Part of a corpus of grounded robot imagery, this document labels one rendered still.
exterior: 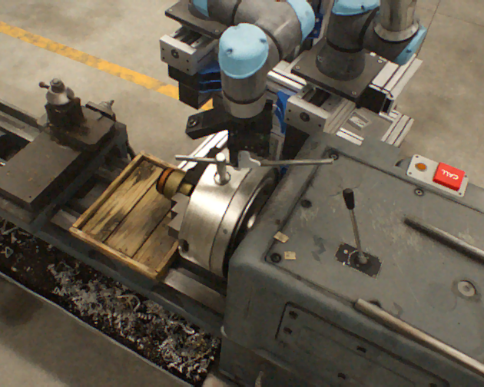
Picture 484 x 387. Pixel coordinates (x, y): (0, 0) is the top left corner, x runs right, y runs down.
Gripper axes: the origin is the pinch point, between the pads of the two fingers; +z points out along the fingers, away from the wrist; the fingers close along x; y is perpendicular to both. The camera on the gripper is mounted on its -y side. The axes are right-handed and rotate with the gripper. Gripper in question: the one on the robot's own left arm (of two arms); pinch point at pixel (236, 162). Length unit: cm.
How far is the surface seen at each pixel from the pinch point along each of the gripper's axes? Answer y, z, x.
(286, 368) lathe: 16, 40, -34
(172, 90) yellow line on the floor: -67, 153, 145
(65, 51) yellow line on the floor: -147, 152, 171
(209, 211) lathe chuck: -5.3, 9.0, -8.0
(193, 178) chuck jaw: -12.2, 18.0, 5.2
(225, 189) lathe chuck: -2.3, 7.0, -3.0
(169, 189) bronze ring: -18.3, 19.6, 2.2
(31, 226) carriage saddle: -60, 36, -6
